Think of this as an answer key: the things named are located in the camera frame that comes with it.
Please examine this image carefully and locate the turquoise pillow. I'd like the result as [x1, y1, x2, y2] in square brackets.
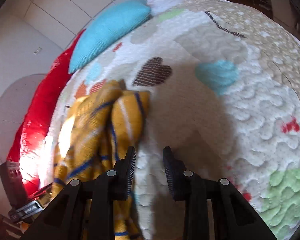
[69, 0, 151, 74]

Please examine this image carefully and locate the white glossy wardrobe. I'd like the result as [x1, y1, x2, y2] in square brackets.
[0, 0, 176, 51]

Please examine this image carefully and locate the white headboard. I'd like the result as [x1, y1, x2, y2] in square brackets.
[0, 74, 45, 163]

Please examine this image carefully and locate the patchwork quilted bedspread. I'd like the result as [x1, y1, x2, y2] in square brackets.
[46, 0, 300, 239]

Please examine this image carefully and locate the wall power socket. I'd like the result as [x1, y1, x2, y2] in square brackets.
[33, 47, 42, 55]

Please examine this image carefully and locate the red long bolster pillow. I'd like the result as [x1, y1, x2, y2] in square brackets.
[6, 30, 84, 196]

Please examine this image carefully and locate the yellow striped knit sweater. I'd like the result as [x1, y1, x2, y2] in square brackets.
[51, 79, 151, 240]

